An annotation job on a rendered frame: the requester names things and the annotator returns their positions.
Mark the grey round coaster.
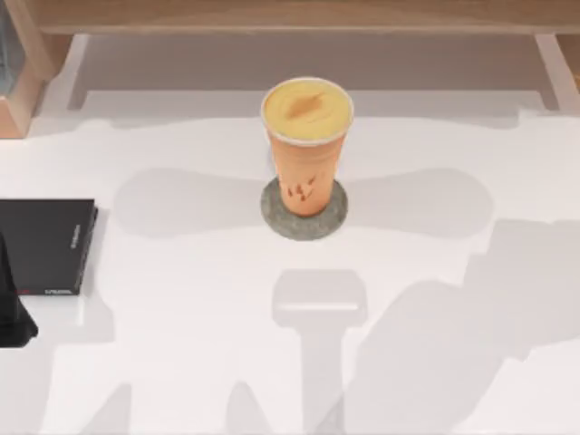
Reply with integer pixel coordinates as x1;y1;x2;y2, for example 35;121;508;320
260;177;349;242

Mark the orange drink cup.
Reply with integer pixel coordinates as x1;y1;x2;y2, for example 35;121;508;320
260;77;354;218

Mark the wooden cupboard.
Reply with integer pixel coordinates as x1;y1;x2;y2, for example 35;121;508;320
0;0;580;140

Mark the black book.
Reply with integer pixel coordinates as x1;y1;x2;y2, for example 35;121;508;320
0;198;100;297

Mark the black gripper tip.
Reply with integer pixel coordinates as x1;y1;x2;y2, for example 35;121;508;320
0;234;39;350

